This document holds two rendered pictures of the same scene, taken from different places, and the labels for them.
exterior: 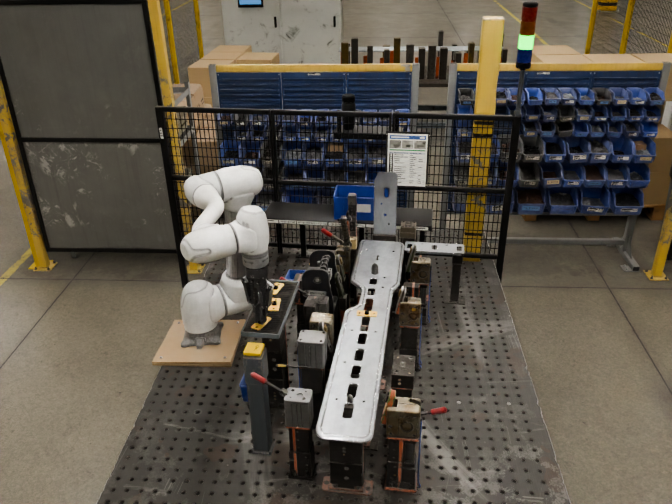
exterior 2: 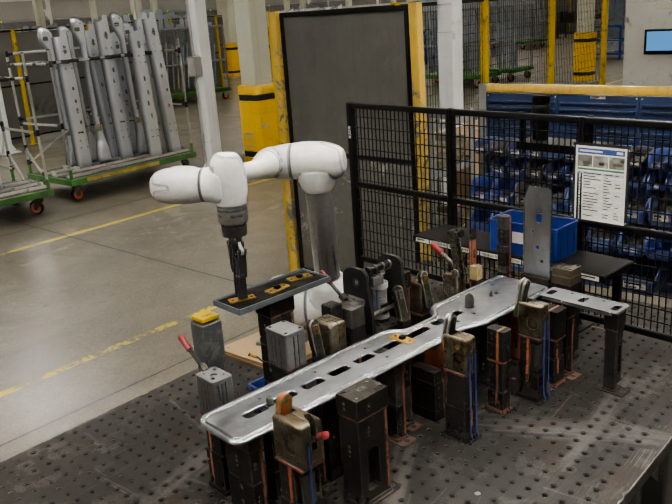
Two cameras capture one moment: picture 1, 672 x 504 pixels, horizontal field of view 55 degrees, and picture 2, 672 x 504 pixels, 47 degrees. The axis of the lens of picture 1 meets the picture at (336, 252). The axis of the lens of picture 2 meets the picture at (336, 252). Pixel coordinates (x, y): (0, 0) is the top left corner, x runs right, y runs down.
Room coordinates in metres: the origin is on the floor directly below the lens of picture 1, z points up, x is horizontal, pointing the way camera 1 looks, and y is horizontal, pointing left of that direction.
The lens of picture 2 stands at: (0.39, -1.34, 2.00)
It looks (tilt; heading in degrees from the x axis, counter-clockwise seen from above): 18 degrees down; 39
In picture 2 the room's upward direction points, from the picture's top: 4 degrees counter-clockwise
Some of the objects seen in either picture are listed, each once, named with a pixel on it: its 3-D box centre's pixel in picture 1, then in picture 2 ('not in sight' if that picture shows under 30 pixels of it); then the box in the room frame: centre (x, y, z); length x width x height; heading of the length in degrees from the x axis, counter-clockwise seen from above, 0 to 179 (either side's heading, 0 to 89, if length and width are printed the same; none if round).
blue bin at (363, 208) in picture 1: (363, 202); (532, 234); (3.12, -0.15, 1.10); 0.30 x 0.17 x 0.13; 83
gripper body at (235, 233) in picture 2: (257, 275); (235, 237); (1.93, 0.27, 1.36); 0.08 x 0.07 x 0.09; 62
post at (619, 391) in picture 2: (455, 276); (613, 350); (2.76, -0.60, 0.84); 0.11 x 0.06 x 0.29; 81
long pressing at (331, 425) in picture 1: (368, 317); (400, 343); (2.19, -0.13, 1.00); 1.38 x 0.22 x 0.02; 171
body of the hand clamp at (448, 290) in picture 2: (343, 279); (454, 317); (2.70, -0.03, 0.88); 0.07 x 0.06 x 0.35; 81
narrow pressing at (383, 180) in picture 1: (385, 204); (537, 231); (2.93, -0.25, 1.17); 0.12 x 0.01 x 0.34; 81
